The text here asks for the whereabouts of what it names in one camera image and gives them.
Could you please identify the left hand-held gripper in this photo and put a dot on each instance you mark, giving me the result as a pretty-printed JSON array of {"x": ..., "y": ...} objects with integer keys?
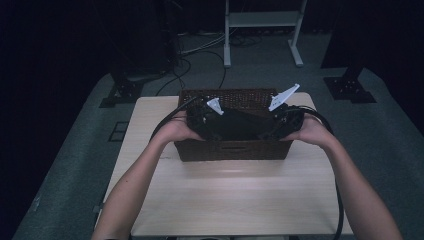
[{"x": 200, "y": 120}]

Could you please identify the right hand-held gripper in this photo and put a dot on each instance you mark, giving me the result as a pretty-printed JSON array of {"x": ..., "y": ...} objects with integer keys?
[{"x": 290, "y": 121}]

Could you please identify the black cloth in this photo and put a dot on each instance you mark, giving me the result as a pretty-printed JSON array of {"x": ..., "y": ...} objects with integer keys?
[{"x": 238, "y": 123}]

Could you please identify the brown woven basket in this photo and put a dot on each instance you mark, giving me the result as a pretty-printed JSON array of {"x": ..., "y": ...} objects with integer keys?
[{"x": 233, "y": 150}]

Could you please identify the person's right hand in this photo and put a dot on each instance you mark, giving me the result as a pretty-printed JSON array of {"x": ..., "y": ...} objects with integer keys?
[{"x": 311, "y": 131}]

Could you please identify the person's left hand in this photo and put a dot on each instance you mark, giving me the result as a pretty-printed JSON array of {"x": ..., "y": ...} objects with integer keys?
[{"x": 176, "y": 130}]

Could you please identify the black stand base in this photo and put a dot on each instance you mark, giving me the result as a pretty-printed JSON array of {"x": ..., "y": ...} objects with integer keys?
[
  {"x": 350, "y": 88},
  {"x": 125, "y": 91}
]

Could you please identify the white metal stand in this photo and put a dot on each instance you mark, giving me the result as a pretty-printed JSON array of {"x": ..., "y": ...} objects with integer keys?
[{"x": 263, "y": 18}]

